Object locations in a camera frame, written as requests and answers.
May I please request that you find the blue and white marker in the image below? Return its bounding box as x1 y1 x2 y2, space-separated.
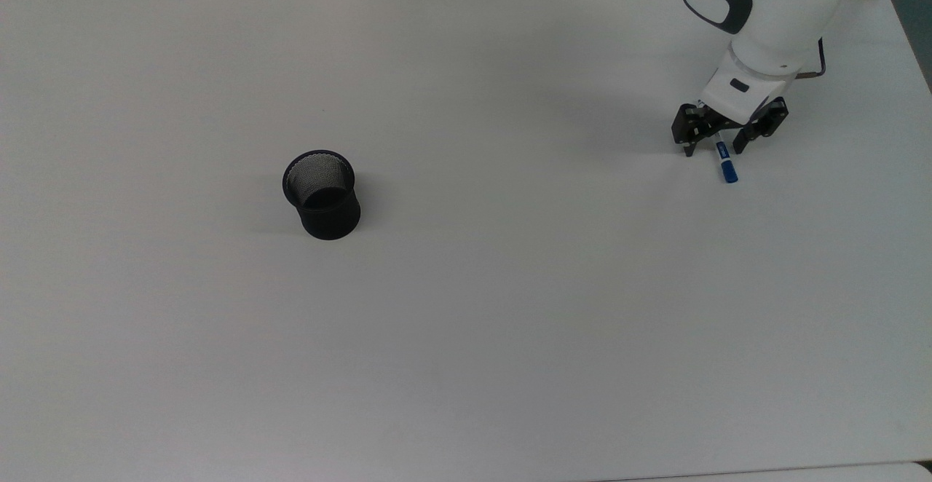
713 130 740 184

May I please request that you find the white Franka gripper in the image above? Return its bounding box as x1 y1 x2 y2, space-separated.
671 48 791 158

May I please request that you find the black mesh pen cup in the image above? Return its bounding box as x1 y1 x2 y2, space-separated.
282 149 363 241

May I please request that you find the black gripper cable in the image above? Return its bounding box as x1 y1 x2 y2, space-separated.
794 35 828 81

